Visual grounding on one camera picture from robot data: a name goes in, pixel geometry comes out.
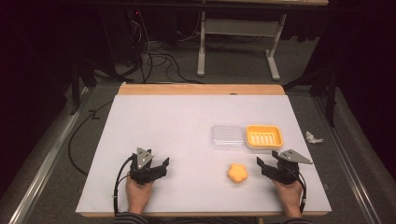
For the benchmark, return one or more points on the black stand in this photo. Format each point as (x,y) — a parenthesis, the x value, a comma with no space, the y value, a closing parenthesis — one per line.
(81,77)
(330,93)

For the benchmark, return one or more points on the clear plastic lid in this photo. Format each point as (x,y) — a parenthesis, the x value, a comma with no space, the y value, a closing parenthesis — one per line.
(227,137)

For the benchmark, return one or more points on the person's left hand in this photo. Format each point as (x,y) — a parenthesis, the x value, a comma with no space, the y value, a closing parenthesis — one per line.
(138,196)

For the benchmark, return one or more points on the white table mat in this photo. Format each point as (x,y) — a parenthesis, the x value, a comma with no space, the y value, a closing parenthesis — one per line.
(186,130)

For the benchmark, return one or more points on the crumpled white paper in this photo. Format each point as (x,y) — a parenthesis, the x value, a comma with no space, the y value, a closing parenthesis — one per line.
(313,138)

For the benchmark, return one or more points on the person's left striped sleeve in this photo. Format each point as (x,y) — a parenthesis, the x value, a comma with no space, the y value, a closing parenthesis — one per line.
(130,218)

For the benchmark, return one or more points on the wooden table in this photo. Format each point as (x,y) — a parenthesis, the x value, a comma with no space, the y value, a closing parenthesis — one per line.
(199,89)

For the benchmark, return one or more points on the person's right striped sleeve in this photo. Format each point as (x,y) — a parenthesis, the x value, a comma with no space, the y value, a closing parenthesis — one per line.
(295,221)

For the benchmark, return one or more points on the metal floor rail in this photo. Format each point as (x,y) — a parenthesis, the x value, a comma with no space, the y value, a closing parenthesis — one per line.
(345,155)
(46,149)

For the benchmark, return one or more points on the white metal desk frame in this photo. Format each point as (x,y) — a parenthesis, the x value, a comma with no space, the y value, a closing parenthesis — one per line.
(239,27)

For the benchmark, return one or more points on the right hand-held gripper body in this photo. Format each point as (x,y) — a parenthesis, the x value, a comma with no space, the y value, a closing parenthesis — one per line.
(285,172)

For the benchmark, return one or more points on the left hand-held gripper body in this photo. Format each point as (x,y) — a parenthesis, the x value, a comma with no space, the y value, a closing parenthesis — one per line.
(144,172)

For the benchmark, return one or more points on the yellow soap dish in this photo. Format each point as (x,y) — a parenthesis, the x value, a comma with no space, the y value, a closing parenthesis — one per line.
(264,137)

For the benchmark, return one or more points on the orange flower-shaped soap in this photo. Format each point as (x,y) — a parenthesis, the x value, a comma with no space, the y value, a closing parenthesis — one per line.
(237,173)

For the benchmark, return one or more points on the person's striped sleeve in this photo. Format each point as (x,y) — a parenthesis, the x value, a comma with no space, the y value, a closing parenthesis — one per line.
(130,218)
(295,221)

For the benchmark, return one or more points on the person's right hand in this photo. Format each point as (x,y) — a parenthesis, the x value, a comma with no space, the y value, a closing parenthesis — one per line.
(290,197)

